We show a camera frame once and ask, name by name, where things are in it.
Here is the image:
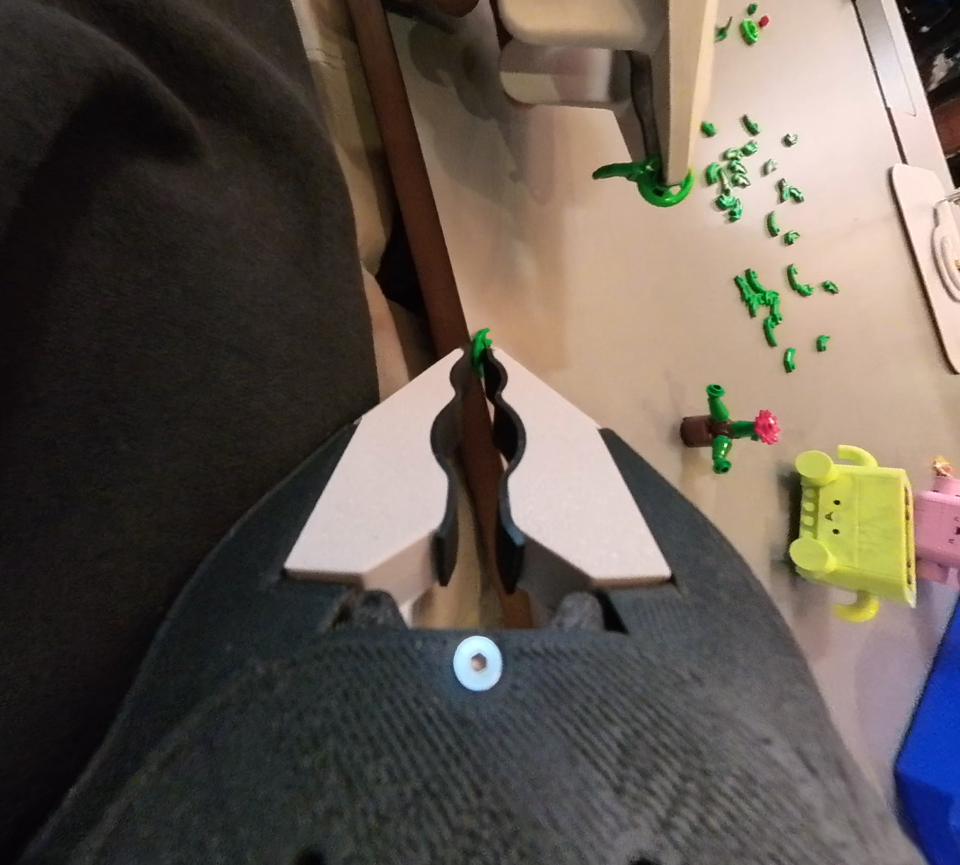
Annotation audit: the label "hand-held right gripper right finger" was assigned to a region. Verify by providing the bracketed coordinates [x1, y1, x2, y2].
[482, 347, 671, 615]

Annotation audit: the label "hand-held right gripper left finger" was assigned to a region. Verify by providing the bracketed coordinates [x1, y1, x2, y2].
[285, 347, 477, 615]

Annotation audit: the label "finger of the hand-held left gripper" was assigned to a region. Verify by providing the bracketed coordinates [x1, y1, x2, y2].
[652, 0, 729, 185]

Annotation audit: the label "green wheel stem piece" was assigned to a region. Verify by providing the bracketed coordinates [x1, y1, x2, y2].
[592, 156, 696, 211]

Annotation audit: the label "pile of small flower pieces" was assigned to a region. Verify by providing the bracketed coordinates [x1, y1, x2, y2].
[711, 2, 774, 47]

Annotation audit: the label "small brick flower plant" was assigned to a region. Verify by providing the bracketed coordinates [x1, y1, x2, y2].
[681, 383, 783, 475]

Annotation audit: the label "scattered green leaf pieces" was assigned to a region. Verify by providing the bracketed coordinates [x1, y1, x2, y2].
[701, 113, 841, 375]

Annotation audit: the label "lime green toy pot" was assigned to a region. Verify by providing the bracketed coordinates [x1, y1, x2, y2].
[787, 445, 918, 624]

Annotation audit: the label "person's black jacket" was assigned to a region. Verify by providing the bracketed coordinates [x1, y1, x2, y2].
[0, 0, 385, 865]

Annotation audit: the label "white flat device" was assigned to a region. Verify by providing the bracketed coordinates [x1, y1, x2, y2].
[890, 163, 960, 375]

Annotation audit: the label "pink toy pot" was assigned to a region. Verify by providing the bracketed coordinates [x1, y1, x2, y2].
[913, 460, 960, 589]

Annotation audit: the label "blue plastic bin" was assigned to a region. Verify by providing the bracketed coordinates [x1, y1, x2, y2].
[892, 598, 960, 865]

